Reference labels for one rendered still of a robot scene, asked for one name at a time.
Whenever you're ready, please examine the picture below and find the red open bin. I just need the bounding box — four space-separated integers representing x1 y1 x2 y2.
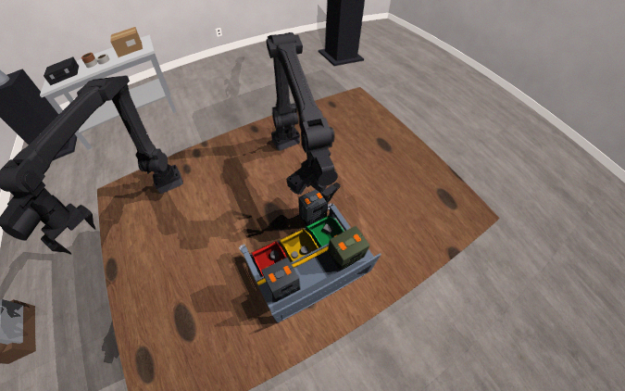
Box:
252 241 287 275

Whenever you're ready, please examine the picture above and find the yellow thin bar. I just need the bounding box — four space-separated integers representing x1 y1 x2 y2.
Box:
257 246 328 285

